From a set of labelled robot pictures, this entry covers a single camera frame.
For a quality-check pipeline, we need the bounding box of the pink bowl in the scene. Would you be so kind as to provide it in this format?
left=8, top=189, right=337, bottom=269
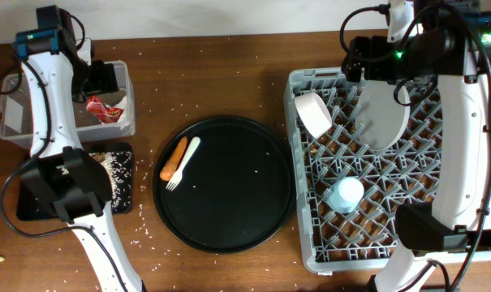
left=294, top=92, right=333, bottom=138

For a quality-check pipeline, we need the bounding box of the white plastic fork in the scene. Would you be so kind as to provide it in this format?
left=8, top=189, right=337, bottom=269
left=166, top=137, right=201, bottom=191

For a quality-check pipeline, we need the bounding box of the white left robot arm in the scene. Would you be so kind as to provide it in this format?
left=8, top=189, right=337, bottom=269
left=13, top=6, right=145, bottom=291

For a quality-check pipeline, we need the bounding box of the red snack wrapper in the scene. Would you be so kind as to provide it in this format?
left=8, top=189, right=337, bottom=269
left=86, top=96, right=124, bottom=123

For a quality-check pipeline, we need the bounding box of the round black tray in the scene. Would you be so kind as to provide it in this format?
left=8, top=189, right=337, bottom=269
left=153, top=116, right=295, bottom=253

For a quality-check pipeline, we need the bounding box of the orange carrot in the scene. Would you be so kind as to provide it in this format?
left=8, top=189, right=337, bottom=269
left=159, top=136, right=187, bottom=182

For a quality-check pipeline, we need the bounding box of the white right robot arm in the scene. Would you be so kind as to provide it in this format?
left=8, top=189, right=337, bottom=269
left=342, top=1, right=491, bottom=291

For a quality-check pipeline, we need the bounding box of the white tissue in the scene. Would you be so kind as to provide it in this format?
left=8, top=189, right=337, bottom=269
left=114, top=97, right=127, bottom=122

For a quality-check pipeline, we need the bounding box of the black rectangular tray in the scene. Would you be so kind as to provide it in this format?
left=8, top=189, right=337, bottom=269
left=16, top=142, right=135, bottom=221

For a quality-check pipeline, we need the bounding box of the pile of rice and scraps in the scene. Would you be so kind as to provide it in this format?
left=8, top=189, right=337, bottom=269
left=100, top=151, right=133, bottom=214

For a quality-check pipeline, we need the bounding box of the brown food scrap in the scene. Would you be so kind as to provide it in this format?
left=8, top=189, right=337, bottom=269
left=89, top=152, right=106, bottom=163

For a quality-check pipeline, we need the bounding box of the clear plastic bin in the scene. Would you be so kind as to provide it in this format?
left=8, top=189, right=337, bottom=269
left=0, top=61, right=136, bottom=149

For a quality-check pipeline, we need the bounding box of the light blue plastic cup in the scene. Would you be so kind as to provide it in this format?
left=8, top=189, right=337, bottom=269
left=325, top=177, right=364, bottom=213

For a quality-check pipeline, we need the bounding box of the white round plate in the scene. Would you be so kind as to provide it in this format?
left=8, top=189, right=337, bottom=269
left=355, top=81, right=411, bottom=151

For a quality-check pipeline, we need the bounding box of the grey dishwasher rack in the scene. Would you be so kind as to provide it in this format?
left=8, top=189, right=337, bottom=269
left=283, top=67, right=488, bottom=274

